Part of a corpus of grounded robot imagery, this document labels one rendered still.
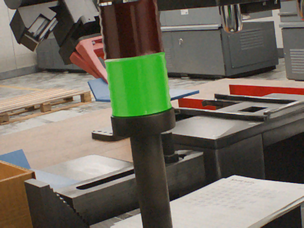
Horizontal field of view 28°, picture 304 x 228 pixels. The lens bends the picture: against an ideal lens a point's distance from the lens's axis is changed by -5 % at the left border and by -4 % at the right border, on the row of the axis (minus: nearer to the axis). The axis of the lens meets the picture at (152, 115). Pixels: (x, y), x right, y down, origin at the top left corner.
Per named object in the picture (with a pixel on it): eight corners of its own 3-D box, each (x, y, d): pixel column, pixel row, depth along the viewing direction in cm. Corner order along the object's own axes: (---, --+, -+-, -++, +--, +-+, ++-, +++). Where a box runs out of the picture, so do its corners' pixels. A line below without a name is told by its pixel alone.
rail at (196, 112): (185, 128, 73) (183, 107, 73) (270, 138, 63) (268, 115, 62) (181, 129, 73) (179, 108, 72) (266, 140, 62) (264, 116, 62)
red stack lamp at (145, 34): (140, 50, 42) (133, 1, 41) (177, 49, 39) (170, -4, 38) (92, 59, 39) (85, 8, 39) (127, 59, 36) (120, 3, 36)
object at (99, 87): (129, 90, 93) (126, 71, 93) (199, 92, 81) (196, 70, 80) (90, 101, 89) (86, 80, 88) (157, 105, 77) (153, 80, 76)
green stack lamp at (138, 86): (147, 101, 42) (140, 52, 42) (184, 105, 39) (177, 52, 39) (99, 114, 40) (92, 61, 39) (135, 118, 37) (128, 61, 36)
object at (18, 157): (25, 169, 82) (21, 148, 81) (91, 186, 70) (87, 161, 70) (-21, 183, 77) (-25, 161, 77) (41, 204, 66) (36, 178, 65)
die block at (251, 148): (279, 158, 79) (274, 100, 77) (342, 167, 71) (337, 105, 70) (158, 206, 67) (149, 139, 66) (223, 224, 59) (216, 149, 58)
